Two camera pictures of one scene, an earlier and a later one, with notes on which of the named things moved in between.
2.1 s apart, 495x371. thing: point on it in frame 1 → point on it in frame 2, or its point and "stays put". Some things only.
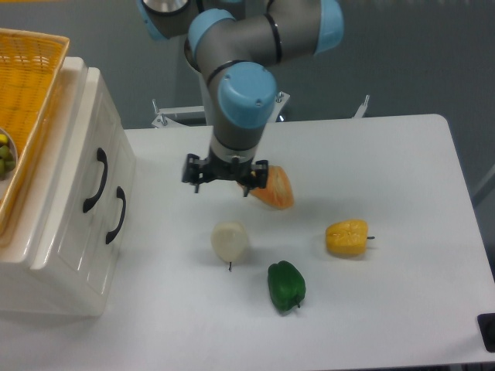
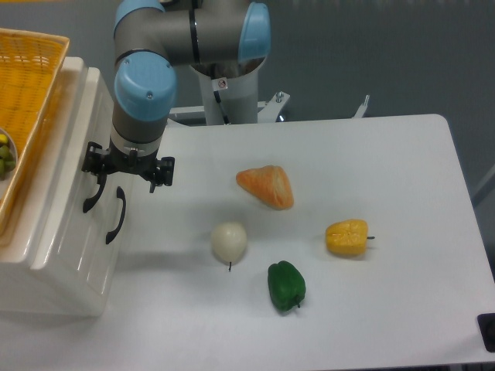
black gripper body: [241, 171] → [131, 164]
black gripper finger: [258, 178] → [164, 173]
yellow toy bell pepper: [347, 237] stays put
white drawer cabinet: [59, 256] stays put
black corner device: [486, 325] stays put
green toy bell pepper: [286, 285] stays put
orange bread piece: [278, 192] stays put
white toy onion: [229, 240] stays put
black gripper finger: [191, 170] → [94, 161]
